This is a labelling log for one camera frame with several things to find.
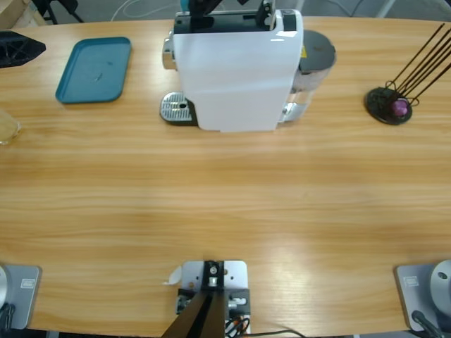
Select teal plastic tray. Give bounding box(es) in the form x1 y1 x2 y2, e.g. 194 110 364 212
55 37 133 105

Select white floor cable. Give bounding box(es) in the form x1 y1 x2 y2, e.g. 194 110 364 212
111 0 184 20

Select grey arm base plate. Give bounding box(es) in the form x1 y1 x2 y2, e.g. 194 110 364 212
393 259 451 332
0 264 42 331

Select black base cable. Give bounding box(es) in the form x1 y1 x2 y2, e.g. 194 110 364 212
0 303 17 331
411 309 447 338

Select black metal frame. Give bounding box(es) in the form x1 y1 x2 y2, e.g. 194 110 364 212
35 0 85 25

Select white capsule coffee machine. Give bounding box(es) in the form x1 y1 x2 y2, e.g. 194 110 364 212
160 0 304 134

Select black camera post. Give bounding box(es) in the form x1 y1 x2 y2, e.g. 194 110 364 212
161 260 226 338

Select cardboard box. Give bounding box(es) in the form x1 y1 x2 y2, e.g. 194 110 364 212
0 0 47 31

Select black mount cable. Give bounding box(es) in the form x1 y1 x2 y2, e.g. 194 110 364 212
246 329 360 338

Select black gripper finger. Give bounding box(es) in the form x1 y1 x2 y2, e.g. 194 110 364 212
191 0 226 22
0 30 47 68

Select white tape tab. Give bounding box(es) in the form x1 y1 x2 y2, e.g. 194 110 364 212
161 265 183 286

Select orange cable bundle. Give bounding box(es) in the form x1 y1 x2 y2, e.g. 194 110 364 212
225 314 253 335

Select clear drinking glass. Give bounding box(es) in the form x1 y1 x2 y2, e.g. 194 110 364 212
0 107 23 146

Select clear water tank dark lid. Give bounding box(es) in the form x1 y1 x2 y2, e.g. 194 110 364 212
278 30 338 124

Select purple coffee capsule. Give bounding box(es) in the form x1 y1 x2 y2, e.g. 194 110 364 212
391 98 409 117

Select black wire capsule holder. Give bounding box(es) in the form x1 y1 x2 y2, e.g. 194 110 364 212
364 23 451 126

